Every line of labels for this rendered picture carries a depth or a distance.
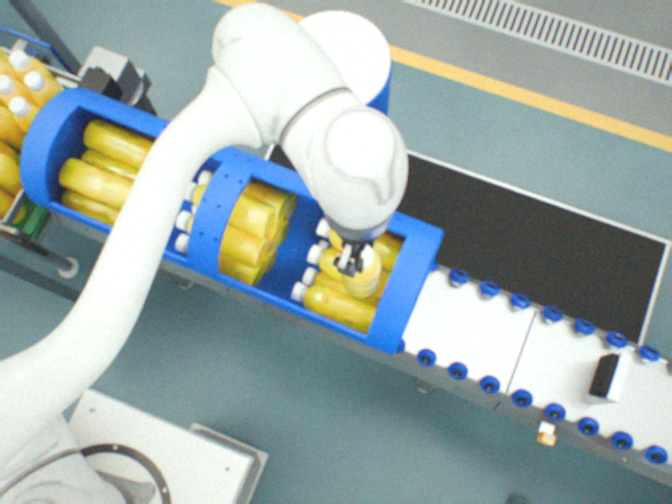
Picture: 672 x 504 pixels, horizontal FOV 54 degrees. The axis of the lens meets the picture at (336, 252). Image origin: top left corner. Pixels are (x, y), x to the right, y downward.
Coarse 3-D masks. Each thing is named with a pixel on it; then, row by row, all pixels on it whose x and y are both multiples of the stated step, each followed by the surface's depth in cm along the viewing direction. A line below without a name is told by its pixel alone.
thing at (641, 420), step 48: (432, 288) 155; (336, 336) 159; (432, 336) 152; (480, 336) 152; (528, 336) 152; (576, 336) 151; (432, 384) 159; (528, 384) 149; (576, 384) 148; (624, 384) 148
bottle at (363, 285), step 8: (376, 256) 108; (376, 264) 108; (368, 272) 108; (376, 272) 109; (344, 280) 115; (352, 280) 110; (360, 280) 109; (368, 280) 110; (376, 280) 114; (352, 288) 116; (360, 288) 114; (368, 288) 115; (376, 288) 121; (360, 296) 121; (368, 296) 122
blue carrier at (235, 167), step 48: (96, 96) 144; (48, 144) 135; (48, 192) 150; (240, 192) 131; (192, 240) 133; (288, 240) 156; (432, 240) 129; (240, 288) 138; (288, 288) 151; (384, 336) 129
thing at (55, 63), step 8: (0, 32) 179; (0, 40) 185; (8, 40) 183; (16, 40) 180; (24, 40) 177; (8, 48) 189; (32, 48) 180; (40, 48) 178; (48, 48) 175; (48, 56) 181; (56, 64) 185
